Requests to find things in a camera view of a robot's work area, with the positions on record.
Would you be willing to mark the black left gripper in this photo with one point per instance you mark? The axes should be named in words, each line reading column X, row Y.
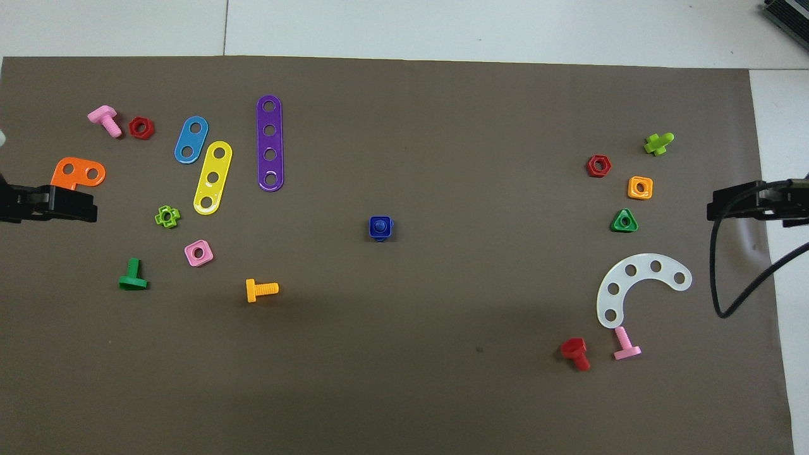
column 22, row 203

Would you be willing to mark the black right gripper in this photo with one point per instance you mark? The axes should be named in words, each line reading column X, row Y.
column 790, row 205

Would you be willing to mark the blue plastic bolt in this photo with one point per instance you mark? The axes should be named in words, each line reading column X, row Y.
column 380, row 225

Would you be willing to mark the blue square nut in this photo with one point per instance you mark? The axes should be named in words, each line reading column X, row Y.
column 391, row 234

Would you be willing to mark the orange angled plate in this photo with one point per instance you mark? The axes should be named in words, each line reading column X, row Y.
column 80, row 170

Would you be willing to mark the lime cross-shaped nut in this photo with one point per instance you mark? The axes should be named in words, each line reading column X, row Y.
column 159, row 218

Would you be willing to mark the dark green plastic bolt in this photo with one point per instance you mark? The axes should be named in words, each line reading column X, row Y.
column 133, row 268

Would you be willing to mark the pink plastic bolt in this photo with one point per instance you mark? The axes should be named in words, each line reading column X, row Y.
column 622, row 338
column 103, row 115

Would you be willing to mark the lime green plastic bolt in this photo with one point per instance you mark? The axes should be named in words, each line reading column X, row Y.
column 657, row 145

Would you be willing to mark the red hex nut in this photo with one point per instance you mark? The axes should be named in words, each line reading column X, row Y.
column 590, row 166
column 133, row 128

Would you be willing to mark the orange square nut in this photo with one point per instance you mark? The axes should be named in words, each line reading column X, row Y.
column 631, row 188

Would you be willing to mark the white curved five-hole plate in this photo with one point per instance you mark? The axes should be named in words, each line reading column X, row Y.
column 643, row 265

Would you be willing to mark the green triangle nut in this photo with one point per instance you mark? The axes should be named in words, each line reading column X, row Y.
column 616, row 226

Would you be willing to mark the pink square nut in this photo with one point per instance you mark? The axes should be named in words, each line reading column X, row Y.
column 190, row 256

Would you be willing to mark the blue two-hole strip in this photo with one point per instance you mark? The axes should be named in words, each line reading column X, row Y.
column 191, row 140

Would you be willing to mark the yellow three-hole strip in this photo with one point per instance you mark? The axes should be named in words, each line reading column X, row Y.
column 216, row 165

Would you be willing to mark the dark finned metal device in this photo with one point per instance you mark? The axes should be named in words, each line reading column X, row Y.
column 790, row 12

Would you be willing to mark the orange plastic bolt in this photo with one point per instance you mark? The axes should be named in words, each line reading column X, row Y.
column 251, row 291

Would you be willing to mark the purple four-hole strip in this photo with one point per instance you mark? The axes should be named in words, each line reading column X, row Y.
column 270, row 142

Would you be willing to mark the red plastic bolt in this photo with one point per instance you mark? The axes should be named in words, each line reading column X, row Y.
column 573, row 347

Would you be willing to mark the brown table mat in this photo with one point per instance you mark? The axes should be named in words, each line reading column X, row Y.
column 404, row 379

